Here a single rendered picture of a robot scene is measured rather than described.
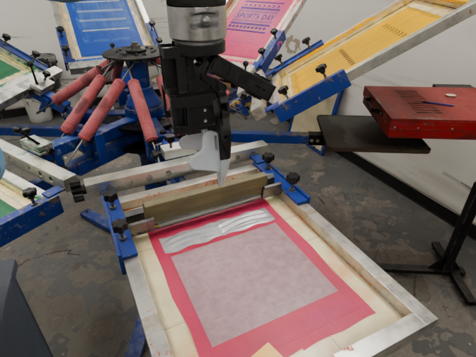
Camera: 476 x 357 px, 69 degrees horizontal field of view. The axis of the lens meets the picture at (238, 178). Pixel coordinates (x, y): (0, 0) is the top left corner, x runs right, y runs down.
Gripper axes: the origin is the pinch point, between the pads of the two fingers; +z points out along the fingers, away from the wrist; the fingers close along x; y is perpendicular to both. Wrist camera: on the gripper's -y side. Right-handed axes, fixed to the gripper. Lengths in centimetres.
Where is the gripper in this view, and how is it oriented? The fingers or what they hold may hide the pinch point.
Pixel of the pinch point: (217, 168)
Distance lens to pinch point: 57.3
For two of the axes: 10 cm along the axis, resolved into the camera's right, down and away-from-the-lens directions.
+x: 3.5, 4.9, -8.0
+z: 0.0, 8.5, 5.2
